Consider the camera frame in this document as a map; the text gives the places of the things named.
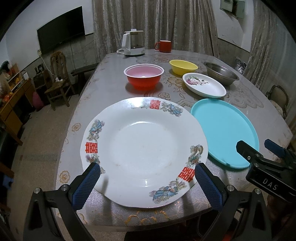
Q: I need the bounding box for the turquoise round plate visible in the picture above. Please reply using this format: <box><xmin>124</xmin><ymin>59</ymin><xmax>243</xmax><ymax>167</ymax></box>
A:
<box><xmin>191</xmin><ymin>98</ymin><xmax>259</xmax><ymax>169</ymax></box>

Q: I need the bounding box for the large white patterned plate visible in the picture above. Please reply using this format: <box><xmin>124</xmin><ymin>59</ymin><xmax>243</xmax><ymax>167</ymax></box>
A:
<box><xmin>80</xmin><ymin>97</ymin><xmax>208</xmax><ymax>208</ymax></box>

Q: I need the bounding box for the stainless steel bowl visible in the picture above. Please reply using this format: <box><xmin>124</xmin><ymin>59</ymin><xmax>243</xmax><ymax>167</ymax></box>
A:
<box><xmin>204</xmin><ymin>62</ymin><xmax>239</xmax><ymax>86</ymax></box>

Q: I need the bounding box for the white oval floral dish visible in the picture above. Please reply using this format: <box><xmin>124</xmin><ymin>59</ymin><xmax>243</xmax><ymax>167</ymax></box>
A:
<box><xmin>182</xmin><ymin>73</ymin><xmax>227</xmax><ymax>99</ymax></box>

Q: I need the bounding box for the yellow plastic bowl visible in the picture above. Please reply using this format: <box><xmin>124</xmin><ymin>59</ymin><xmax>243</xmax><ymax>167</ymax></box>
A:
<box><xmin>169</xmin><ymin>60</ymin><xmax>198</xmax><ymax>76</ymax></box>

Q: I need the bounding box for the red plastic bowl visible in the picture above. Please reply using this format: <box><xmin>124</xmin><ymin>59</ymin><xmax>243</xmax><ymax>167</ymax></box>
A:
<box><xmin>123</xmin><ymin>64</ymin><xmax>165</xmax><ymax>91</ymax></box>

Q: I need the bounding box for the chair at right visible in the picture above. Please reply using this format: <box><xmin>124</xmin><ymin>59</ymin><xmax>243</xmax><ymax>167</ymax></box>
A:
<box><xmin>265</xmin><ymin>85</ymin><xmax>289</xmax><ymax>120</ymax></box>

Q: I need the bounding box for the lace patterned tablecloth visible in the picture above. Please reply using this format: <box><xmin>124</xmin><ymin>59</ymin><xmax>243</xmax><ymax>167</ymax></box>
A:
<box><xmin>135</xmin><ymin>54</ymin><xmax>265</xmax><ymax>110</ymax></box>

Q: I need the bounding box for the wooden chair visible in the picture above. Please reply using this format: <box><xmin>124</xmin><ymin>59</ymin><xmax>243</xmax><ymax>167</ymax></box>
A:
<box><xmin>45</xmin><ymin>51</ymin><xmax>75</xmax><ymax>111</ymax></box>

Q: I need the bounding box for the wooden sideboard cabinet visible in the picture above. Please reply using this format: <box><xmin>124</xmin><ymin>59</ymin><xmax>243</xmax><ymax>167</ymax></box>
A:
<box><xmin>1</xmin><ymin>64</ymin><xmax>35</xmax><ymax>146</ymax></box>

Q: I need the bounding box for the red mug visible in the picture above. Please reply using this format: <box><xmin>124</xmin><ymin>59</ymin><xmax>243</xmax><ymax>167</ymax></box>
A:
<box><xmin>154</xmin><ymin>40</ymin><xmax>171</xmax><ymax>53</ymax></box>

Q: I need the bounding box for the beige curtain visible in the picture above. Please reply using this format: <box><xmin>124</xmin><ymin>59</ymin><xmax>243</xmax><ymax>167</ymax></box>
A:
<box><xmin>92</xmin><ymin>1</ymin><xmax>219</xmax><ymax>61</ymax></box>

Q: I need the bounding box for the white electric kettle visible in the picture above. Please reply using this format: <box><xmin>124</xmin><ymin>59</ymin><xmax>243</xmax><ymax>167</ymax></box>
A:
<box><xmin>117</xmin><ymin>29</ymin><xmax>145</xmax><ymax>56</ymax></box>

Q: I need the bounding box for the black wall television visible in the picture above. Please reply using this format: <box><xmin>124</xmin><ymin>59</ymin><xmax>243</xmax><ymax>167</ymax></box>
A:
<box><xmin>37</xmin><ymin>6</ymin><xmax>85</xmax><ymax>54</ymax></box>

